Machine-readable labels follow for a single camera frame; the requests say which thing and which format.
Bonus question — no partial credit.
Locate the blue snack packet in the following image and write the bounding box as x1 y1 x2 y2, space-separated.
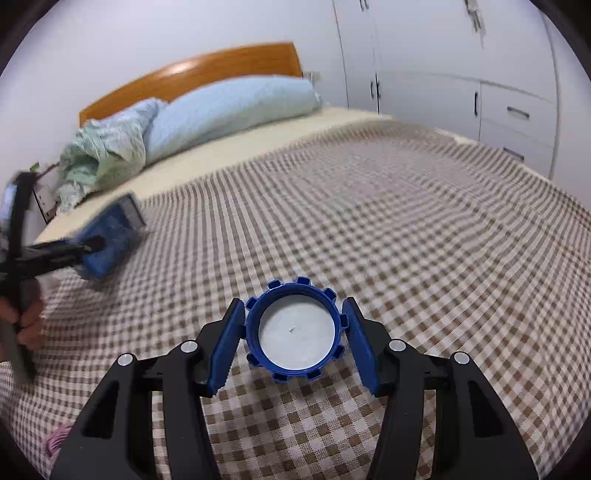
74 193 145 280

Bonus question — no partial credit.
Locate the blue plastic jar lid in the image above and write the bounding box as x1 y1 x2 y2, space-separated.
245 276 349 383

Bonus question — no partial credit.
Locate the person's left hand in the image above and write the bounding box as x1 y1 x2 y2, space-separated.
0 297 45 351

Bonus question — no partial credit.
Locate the pink cloth scrap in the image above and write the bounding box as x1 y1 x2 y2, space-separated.
44 425 72 459

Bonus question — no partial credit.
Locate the black bedside shelf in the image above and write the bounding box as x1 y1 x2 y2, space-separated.
29 162 61 224

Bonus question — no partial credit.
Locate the green white crumpled quilt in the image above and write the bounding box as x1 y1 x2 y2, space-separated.
57 98 167 215

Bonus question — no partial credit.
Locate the checkered brown white blanket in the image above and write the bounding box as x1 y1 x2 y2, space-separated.
1 121 590 475

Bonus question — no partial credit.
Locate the light blue pillow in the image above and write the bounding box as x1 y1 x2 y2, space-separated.
144 75 322 165

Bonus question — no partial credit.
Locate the cream mattress sheet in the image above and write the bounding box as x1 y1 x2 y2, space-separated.
34 106 551 245

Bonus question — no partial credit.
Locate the white wardrobe with drawers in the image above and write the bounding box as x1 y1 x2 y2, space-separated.
331 0 591 183

